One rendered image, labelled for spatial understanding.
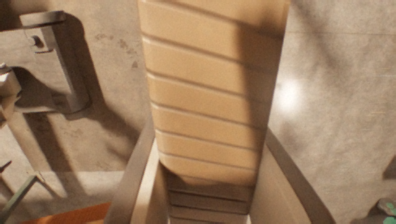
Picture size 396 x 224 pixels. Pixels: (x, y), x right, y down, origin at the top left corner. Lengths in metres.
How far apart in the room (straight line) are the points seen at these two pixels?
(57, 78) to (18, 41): 0.25
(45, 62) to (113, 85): 0.38
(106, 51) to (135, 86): 0.26
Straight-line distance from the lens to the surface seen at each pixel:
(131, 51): 1.25
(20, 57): 1.36
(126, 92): 1.35
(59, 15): 1.23
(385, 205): 2.94
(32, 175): 2.23
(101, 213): 0.56
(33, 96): 1.43
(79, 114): 1.32
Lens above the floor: 1.18
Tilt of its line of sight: 59 degrees down
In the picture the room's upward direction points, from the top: 176 degrees clockwise
